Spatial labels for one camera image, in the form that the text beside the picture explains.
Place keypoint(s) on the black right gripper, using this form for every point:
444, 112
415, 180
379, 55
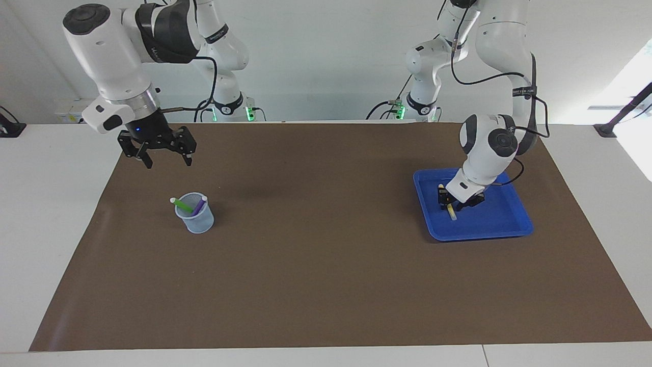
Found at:
150, 130

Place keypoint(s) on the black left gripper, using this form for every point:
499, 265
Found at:
471, 203

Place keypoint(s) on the yellow marker pen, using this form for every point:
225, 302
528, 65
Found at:
453, 214

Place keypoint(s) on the green marker pen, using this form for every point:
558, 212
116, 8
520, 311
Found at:
182, 205

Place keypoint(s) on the purple marker pen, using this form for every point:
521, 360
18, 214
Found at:
200, 205

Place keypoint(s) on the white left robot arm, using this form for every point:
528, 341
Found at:
484, 153

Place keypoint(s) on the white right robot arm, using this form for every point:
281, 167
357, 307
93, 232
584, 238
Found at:
107, 56

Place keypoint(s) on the blue plastic tray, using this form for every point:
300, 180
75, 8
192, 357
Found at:
499, 219

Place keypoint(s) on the translucent plastic cup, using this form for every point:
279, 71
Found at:
196, 223

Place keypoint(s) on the brown table mat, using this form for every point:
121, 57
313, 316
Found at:
326, 285

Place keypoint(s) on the black clamp stand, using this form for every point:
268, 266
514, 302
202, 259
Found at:
619, 120

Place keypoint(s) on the white wall socket box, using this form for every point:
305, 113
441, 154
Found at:
66, 114

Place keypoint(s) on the black desk mount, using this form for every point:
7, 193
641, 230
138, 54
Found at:
10, 127

